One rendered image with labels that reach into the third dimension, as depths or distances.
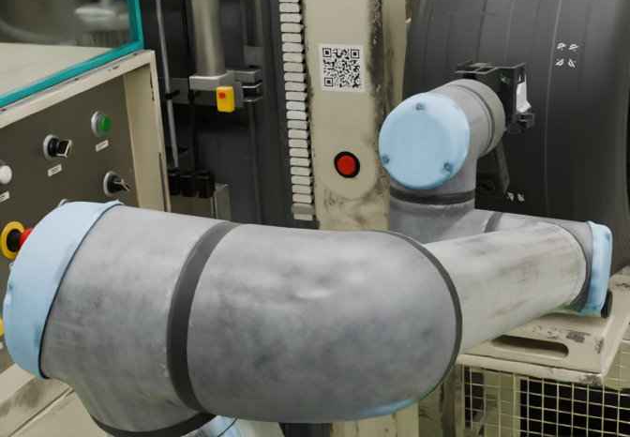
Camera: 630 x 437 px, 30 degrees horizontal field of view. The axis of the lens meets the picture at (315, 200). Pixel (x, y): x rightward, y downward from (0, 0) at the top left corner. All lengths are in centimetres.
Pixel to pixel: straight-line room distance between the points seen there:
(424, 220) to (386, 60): 67
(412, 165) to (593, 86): 42
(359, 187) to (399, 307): 122
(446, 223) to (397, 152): 9
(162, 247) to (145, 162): 121
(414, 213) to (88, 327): 58
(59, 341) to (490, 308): 31
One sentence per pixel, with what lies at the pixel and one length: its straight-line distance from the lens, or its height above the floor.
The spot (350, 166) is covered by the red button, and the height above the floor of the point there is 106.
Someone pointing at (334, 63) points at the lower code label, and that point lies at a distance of 185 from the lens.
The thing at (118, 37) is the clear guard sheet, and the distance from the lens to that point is 181.
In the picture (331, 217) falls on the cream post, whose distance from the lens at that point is 194.
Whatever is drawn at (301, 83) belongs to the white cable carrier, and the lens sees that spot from 190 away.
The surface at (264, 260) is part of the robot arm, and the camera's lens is 66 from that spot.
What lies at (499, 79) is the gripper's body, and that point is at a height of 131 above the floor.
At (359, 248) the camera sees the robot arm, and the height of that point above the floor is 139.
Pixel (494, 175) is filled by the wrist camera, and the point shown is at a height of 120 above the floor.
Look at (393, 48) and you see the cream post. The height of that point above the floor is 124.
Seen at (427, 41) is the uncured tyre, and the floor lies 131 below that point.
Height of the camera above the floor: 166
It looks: 20 degrees down
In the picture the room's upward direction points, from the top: 4 degrees counter-clockwise
